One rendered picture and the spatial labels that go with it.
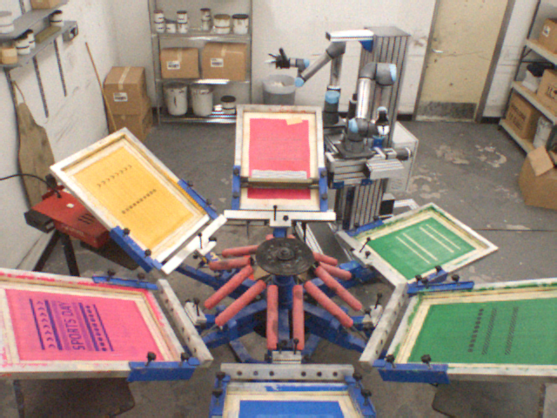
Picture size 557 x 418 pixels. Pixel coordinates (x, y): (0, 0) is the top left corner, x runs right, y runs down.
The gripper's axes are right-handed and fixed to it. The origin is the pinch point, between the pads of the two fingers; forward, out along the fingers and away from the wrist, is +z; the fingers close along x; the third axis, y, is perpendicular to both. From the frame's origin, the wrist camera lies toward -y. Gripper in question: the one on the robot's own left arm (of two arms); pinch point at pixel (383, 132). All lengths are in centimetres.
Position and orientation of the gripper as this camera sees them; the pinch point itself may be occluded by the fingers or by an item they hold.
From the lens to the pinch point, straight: 294.8
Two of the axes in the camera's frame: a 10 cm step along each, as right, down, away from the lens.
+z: -1.6, 5.5, -8.2
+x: -9.8, 0.0, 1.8
